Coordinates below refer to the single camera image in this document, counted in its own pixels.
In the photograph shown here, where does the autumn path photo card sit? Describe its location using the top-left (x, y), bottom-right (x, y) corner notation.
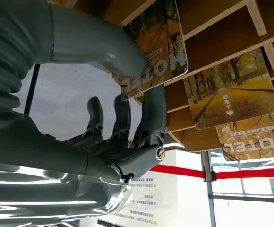
top-left (183, 48), bottom-right (274, 131)

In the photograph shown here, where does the grey metal barrier post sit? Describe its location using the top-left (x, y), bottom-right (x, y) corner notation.
top-left (200, 151), bottom-right (217, 227)

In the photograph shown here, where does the ribbed grey right arm sleeve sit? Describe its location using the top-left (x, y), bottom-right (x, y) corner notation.
top-left (0, 0), bottom-right (51, 119)

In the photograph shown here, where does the red barrier belt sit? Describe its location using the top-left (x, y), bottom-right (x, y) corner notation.
top-left (215, 167), bottom-right (274, 180)
top-left (149, 164), bottom-right (207, 180)

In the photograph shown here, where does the thin black pole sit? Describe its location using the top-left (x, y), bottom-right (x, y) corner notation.
top-left (23, 64), bottom-right (41, 116)

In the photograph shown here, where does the brown wooden card rack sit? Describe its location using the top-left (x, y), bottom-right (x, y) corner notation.
top-left (49, 0), bottom-right (274, 153)

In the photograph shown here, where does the white notice board with text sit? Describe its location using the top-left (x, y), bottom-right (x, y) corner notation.
top-left (80, 149), bottom-right (178, 227)

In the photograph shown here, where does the window with grey frame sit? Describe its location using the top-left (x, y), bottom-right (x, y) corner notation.
top-left (210, 149), bottom-right (274, 227)

